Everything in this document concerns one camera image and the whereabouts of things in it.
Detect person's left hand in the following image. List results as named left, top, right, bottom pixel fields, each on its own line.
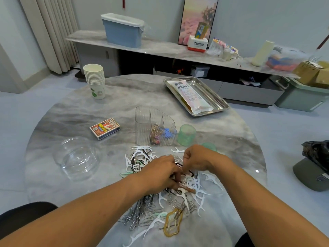
left=131, top=155, right=183, bottom=196

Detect person's right hand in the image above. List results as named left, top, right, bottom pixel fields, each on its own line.
left=181, top=145, right=232, bottom=178

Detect pile of floss picks and clips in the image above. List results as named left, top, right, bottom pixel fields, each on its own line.
left=115, top=128, right=227, bottom=247

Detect translucent green plastic cup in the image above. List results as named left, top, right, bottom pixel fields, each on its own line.
left=176, top=124, right=197, bottom=147

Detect clear ribbed organizer box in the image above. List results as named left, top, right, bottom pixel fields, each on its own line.
left=135, top=105, right=178, bottom=147

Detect metal tray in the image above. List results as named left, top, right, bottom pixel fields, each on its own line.
left=163, top=77, right=230, bottom=117

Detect clear printed plastic bag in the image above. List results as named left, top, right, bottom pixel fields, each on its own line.
left=172, top=80, right=214, bottom=115

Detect colourful matchbox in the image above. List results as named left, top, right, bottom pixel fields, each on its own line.
left=89, top=118, right=121, bottom=140

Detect clear round plastic bowl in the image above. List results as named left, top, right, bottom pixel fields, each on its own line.
left=53, top=136, right=100, bottom=181

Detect group of white paper cups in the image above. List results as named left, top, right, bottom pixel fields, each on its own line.
left=83, top=63, right=106, bottom=100

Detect person's right forearm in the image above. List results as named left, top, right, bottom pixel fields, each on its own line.
left=218, top=157, right=329, bottom=247

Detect person's left forearm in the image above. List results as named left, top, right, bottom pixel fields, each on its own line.
left=0, top=175, right=150, bottom=247

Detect pale green plastic lid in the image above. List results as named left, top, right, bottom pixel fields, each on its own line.
left=202, top=142, right=219, bottom=152

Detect white box in cabinet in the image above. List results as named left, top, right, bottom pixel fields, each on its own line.
left=190, top=66, right=210, bottom=79

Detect loose papers in cabinet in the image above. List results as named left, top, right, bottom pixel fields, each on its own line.
left=239, top=77, right=263, bottom=87

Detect trash bin with black bag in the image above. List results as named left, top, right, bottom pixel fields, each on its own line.
left=293, top=140, right=329, bottom=192

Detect clear bag of snacks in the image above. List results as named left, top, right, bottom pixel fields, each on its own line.
left=207, top=38, right=226, bottom=56

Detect white and red small box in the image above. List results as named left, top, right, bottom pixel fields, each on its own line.
left=187, top=35, right=209, bottom=52

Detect grey green storage bin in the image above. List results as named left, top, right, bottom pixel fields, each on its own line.
left=270, top=75, right=329, bottom=112

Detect cream paper roll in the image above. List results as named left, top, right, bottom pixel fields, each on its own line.
left=251, top=40, right=275, bottom=67

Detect grey cabinet with marble top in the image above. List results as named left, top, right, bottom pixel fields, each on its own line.
left=65, top=30, right=299, bottom=107

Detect small colourful box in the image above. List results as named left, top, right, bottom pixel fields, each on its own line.
left=194, top=21, right=209, bottom=38

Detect clear storage box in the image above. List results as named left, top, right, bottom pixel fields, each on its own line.
left=266, top=46, right=309, bottom=72

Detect cardboard box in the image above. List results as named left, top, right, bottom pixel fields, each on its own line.
left=293, top=60, right=329, bottom=89

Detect framed pink picture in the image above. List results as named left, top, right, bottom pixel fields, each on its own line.
left=178, top=0, right=219, bottom=46

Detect blue storage box white lid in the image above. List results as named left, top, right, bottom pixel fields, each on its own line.
left=101, top=13, right=146, bottom=48

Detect beige curtain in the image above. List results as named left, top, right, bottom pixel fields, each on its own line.
left=18, top=0, right=80, bottom=75

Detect red gold string wall hanging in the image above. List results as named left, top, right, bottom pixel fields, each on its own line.
left=315, top=32, right=329, bottom=52

